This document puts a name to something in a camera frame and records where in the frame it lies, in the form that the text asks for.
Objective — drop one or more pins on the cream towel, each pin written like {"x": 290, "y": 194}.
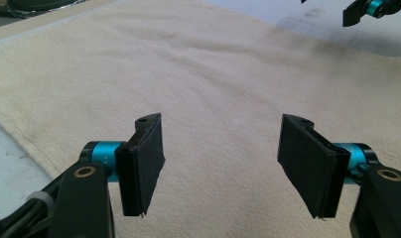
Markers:
{"x": 205, "y": 82}

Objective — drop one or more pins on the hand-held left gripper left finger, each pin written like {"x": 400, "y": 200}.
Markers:
{"x": 140, "y": 165}

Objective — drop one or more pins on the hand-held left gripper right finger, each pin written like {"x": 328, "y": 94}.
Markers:
{"x": 307, "y": 165}

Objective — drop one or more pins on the black round stool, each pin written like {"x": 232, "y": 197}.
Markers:
{"x": 39, "y": 5}

